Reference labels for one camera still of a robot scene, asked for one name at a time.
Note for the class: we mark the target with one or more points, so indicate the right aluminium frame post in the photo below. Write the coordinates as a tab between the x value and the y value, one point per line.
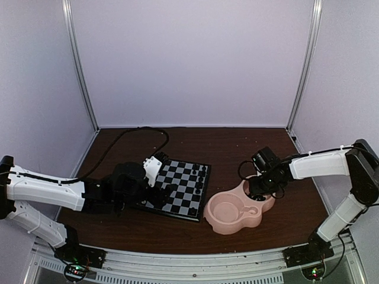
305	71

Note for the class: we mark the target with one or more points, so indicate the black rook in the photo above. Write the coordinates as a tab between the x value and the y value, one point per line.
193	211

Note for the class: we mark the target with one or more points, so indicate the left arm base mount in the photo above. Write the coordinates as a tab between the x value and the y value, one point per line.
84	256

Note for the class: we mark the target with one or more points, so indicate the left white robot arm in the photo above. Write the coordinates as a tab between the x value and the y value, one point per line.
19	186

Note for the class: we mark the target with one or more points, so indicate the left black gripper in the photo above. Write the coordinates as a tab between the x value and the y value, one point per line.
155	199

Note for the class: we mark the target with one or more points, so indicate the black and white chessboard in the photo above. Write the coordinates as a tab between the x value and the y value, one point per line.
183	197

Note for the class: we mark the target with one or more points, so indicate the front aluminium rail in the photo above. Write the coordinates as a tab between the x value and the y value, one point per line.
263	266

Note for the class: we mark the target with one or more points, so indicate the aluminium frame post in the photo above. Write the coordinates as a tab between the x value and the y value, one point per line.
305	71
68	16

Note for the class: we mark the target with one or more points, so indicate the pink double pet bowl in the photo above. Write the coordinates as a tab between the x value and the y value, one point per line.
230	211

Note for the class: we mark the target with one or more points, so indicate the pile of black chess pieces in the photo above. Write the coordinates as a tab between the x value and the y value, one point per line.
258	198

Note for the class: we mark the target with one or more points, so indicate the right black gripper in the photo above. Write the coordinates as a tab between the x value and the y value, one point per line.
255	189

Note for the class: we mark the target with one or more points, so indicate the left aluminium frame post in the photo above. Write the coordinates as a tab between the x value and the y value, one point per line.
68	16

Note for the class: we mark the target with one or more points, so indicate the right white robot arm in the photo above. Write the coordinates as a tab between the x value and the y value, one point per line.
358	161

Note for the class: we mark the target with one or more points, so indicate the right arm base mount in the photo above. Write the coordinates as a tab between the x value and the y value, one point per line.
301	255

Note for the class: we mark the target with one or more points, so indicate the black king chess piece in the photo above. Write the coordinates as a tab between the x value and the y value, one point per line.
198	190

